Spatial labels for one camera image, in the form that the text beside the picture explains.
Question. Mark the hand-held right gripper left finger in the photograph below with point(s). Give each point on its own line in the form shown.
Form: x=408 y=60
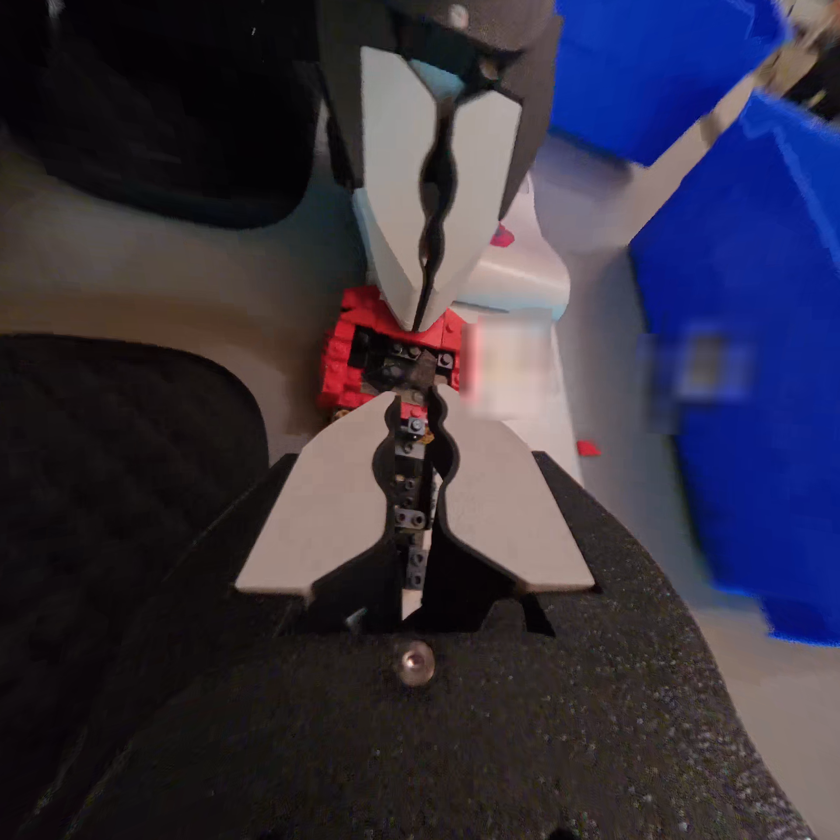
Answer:
x=315 y=518

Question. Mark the red and black lego car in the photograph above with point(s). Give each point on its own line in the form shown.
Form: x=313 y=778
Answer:
x=341 y=367

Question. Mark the black fabric bag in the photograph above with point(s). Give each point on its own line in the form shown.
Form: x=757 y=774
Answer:
x=164 y=131

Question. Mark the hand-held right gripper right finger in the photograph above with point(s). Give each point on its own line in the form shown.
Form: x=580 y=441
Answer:
x=512 y=518

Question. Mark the small red lego piece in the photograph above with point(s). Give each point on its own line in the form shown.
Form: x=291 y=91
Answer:
x=588 y=448

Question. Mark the white instruction booklet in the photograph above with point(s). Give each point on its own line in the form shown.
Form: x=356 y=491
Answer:
x=525 y=282

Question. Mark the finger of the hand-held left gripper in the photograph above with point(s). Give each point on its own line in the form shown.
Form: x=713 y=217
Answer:
x=482 y=170
x=390 y=170

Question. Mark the blue plastic bin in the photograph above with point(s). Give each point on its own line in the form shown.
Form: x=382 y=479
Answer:
x=754 y=262
x=643 y=65

